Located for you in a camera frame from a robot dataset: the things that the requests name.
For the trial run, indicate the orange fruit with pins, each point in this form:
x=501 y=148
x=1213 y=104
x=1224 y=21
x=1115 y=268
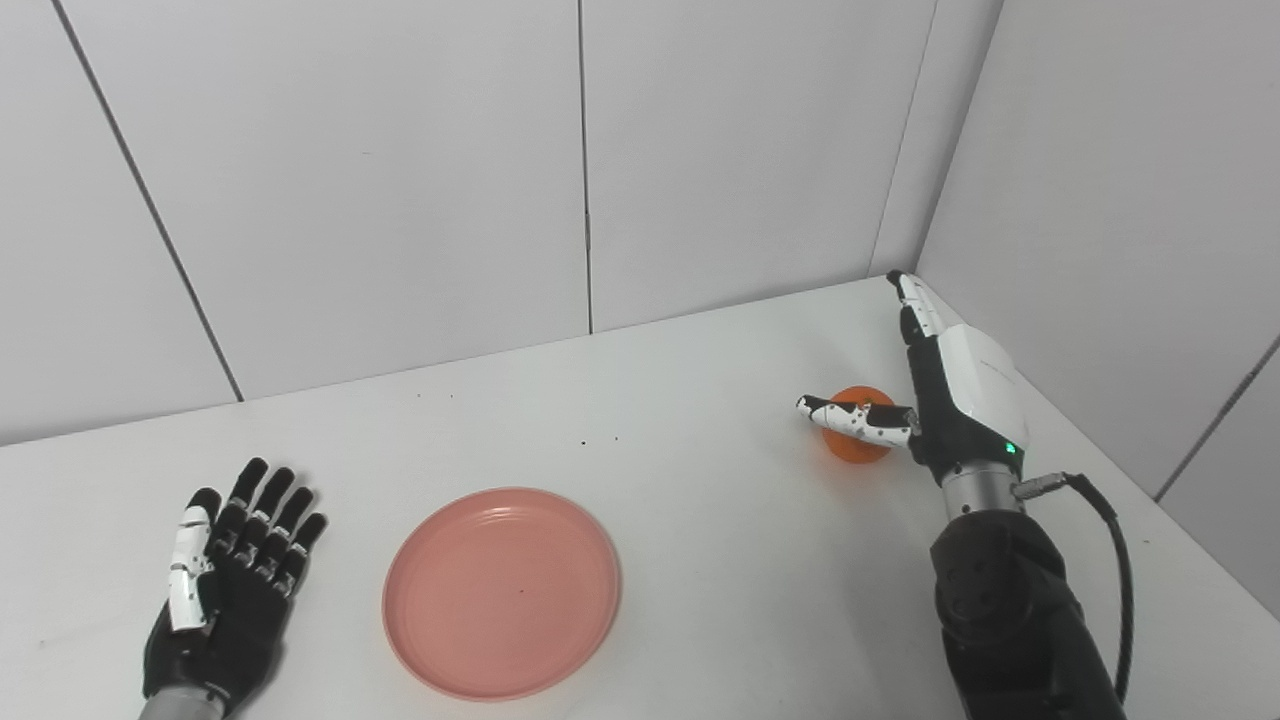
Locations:
x=858 y=448

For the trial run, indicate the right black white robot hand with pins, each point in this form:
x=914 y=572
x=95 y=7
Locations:
x=965 y=410

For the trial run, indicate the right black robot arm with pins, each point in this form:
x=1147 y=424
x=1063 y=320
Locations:
x=1010 y=610

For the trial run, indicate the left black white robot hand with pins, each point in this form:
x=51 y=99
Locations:
x=235 y=620

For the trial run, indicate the pink round plate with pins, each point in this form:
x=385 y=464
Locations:
x=500 y=592

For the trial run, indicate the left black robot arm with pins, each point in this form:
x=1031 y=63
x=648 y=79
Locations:
x=180 y=705

